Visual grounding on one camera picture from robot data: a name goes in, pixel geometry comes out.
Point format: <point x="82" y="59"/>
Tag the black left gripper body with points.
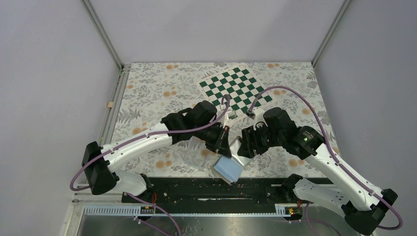
<point x="212" y="135"/>

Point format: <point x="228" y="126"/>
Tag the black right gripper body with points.
<point x="261" y="138"/>

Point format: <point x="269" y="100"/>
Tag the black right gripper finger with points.
<point x="245" y="137"/>
<point x="245" y="150"/>

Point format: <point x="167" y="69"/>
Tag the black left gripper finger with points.
<point x="225" y="135"/>
<point x="223" y="149"/>

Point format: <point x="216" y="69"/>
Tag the grey leather card holder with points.
<point x="230" y="169"/>

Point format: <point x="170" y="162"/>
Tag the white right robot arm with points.
<point x="362" y="204"/>

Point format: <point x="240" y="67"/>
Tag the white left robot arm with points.
<point x="102" y="164"/>

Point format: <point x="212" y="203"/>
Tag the clear plastic tray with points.
<point x="197" y="154"/>

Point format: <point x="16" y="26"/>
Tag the green white chessboard mat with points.
<point x="237" y="81"/>

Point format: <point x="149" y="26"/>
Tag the floral tablecloth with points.
<point x="153" y="90"/>

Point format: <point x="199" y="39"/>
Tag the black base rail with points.
<point x="213" y="195"/>

